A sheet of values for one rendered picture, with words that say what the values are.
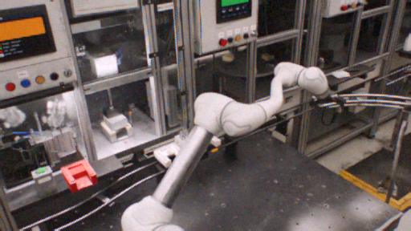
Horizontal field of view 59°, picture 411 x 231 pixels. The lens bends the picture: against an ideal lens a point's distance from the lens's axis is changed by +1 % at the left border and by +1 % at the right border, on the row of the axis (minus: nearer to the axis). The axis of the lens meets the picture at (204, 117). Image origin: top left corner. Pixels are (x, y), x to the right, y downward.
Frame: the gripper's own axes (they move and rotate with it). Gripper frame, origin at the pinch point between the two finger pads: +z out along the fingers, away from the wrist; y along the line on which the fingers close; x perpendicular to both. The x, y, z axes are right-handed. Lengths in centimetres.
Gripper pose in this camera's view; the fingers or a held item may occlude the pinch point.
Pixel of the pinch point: (330, 108)
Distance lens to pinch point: 224.0
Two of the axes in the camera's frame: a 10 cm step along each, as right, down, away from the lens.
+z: 5.0, 4.1, 7.6
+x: -1.8, 9.1, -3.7
